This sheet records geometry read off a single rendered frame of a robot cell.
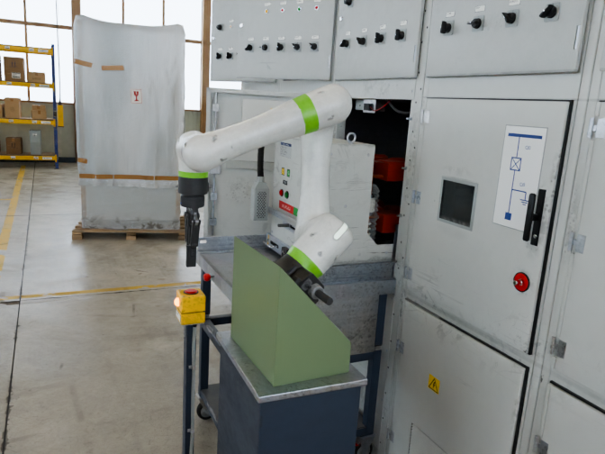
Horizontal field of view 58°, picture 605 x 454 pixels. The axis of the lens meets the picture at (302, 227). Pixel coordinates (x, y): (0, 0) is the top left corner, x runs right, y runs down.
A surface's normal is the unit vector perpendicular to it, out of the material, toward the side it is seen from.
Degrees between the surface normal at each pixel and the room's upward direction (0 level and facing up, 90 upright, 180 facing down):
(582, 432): 90
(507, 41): 90
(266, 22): 90
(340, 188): 90
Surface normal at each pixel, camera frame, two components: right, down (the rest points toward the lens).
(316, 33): -0.60, 0.14
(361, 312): 0.42, 0.22
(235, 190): 0.10, 0.22
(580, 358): -0.90, 0.04
